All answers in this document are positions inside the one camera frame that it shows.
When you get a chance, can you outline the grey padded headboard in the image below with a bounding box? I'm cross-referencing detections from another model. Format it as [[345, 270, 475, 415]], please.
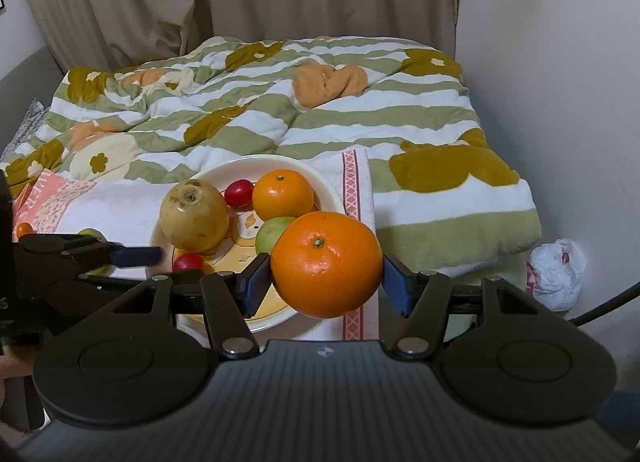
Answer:
[[0, 45, 66, 153]]

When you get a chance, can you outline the large orange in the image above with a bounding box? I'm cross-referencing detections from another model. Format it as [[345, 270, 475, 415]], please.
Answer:
[[251, 169, 315, 221], [270, 211, 384, 319]]

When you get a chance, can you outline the cream printed oval bowl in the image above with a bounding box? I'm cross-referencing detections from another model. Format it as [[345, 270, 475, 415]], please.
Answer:
[[150, 154, 346, 334]]

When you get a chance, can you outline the black cable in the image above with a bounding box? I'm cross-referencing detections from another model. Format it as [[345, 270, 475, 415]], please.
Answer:
[[570, 281, 640, 328]]

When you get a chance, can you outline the green striped floral blanket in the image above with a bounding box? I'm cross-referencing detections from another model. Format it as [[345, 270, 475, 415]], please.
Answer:
[[0, 35, 543, 278]]

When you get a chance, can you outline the pink floral white cloth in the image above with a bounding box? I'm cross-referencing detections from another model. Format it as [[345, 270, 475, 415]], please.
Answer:
[[12, 148, 377, 343]]

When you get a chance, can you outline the dark blue cloth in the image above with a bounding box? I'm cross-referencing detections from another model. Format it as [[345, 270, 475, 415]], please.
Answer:
[[597, 389, 640, 450]]

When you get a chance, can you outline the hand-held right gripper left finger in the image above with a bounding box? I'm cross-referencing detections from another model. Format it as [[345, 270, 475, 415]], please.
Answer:
[[107, 252, 272, 362]]

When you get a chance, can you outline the grey speckled sheet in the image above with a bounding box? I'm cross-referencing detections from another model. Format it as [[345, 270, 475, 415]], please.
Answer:
[[0, 100, 48, 163]]

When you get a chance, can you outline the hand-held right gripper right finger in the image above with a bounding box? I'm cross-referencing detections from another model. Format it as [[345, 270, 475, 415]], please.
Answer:
[[381, 253, 546, 362]]

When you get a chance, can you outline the green apple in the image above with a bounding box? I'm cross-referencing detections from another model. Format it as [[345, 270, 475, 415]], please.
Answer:
[[255, 216, 298, 254], [77, 227, 112, 277]]

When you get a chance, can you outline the small red plum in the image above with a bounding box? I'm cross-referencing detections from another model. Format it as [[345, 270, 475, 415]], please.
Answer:
[[172, 252, 205, 273], [224, 179, 254, 209]]

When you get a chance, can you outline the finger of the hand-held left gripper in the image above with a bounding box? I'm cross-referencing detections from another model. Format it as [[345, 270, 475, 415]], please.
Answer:
[[15, 233, 163, 268], [45, 272, 202, 315]]

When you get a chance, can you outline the yellow pear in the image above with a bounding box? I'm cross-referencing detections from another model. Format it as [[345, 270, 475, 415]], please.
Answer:
[[160, 179, 231, 253]]

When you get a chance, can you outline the white plastic bag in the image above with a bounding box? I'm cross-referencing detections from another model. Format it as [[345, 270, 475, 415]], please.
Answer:
[[525, 238, 587, 313]]

